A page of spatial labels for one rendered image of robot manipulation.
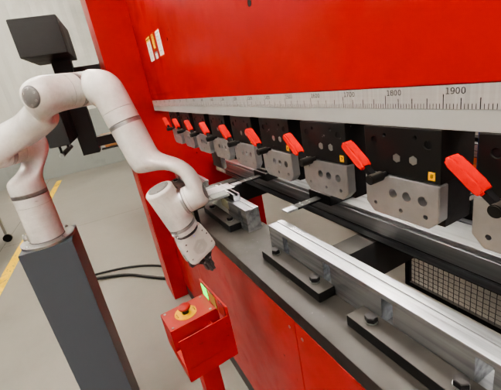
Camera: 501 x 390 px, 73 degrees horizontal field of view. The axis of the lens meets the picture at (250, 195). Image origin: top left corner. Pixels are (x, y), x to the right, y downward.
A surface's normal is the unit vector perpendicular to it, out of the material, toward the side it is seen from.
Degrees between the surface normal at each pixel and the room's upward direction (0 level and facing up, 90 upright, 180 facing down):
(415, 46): 90
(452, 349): 90
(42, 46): 90
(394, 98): 90
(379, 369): 0
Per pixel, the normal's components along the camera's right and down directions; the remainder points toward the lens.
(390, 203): -0.87, 0.30
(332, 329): -0.17, -0.92
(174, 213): 0.29, 0.39
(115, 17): 0.46, 0.23
